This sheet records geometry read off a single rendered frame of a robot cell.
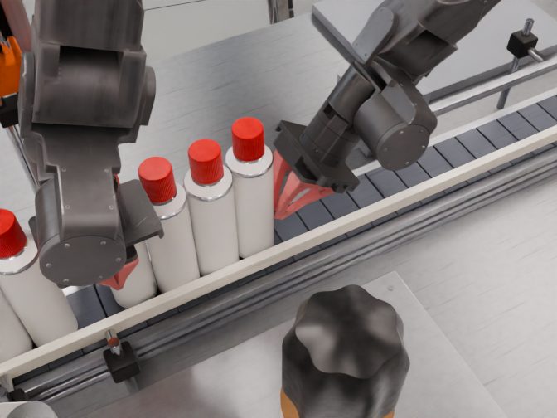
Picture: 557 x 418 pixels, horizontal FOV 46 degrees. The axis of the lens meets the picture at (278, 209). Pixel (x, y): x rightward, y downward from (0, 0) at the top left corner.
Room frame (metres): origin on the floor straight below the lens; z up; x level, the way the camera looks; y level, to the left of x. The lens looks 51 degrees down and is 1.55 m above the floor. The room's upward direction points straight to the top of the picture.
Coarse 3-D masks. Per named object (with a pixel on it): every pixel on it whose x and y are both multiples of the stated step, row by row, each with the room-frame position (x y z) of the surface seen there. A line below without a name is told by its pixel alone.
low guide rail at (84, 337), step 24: (528, 144) 0.63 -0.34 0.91; (456, 168) 0.58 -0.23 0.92; (480, 168) 0.59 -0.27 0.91; (408, 192) 0.54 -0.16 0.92; (432, 192) 0.55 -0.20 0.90; (360, 216) 0.50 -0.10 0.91; (288, 240) 0.47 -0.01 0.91; (312, 240) 0.47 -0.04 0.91; (240, 264) 0.43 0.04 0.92; (264, 264) 0.44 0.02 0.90; (192, 288) 0.40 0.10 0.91; (216, 288) 0.41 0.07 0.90; (120, 312) 0.37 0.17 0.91; (144, 312) 0.37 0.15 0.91; (72, 336) 0.34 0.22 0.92; (96, 336) 0.34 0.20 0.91; (24, 360) 0.31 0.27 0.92; (48, 360) 0.32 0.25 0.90
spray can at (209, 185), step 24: (192, 144) 0.46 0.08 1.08; (216, 144) 0.46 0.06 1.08; (192, 168) 0.44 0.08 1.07; (216, 168) 0.44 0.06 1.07; (192, 192) 0.43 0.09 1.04; (216, 192) 0.43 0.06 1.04; (192, 216) 0.44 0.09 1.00; (216, 216) 0.43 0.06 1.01; (216, 240) 0.43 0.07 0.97; (216, 264) 0.43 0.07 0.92
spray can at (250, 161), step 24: (240, 120) 0.49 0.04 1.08; (240, 144) 0.47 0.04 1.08; (264, 144) 0.50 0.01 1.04; (240, 168) 0.46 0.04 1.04; (264, 168) 0.47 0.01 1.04; (240, 192) 0.46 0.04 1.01; (264, 192) 0.46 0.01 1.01; (240, 216) 0.46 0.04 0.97; (264, 216) 0.46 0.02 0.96; (240, 240) 0.46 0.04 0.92; (264, 240) 0.46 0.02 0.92
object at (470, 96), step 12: (552, 60) 0.75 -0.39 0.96; (516, 72) 0.72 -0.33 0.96; (528, 72) 0.72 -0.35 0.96; (540, 72) 0.73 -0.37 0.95; (492, 84) 0.70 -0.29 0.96; (504, 84) 0.70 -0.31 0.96; (516, 84) 0.71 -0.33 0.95; (456, 96) 0.67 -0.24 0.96; (468, 96) 0.67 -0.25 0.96; (480, 96) 0.68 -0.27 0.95; (432, 108) 0.65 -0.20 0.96; (444, 108) 0.65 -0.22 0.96; (456, 108) 0.66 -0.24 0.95; (360, 144) 0.59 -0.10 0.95; (0, 288) 0.38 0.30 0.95
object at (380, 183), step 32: (480, 128) 0.70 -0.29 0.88; (512, 128) 0.70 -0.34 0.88; (544, 128) 0.70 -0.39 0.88; (448, 160) 0.63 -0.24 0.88; (512, 160) 0.63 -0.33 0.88; (352, 192) 0.57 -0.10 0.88; (384, 192) 0.57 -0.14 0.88; (448, 192) 0.57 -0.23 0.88; (288, 224) 0.52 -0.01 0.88; (320, 224) 0.52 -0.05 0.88; (96, 288) 0.42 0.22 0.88; (224, 288) 0.42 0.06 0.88; (96, 320) 0.38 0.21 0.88; (160, 320) 0.38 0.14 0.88; (0, 384) 0.30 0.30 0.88
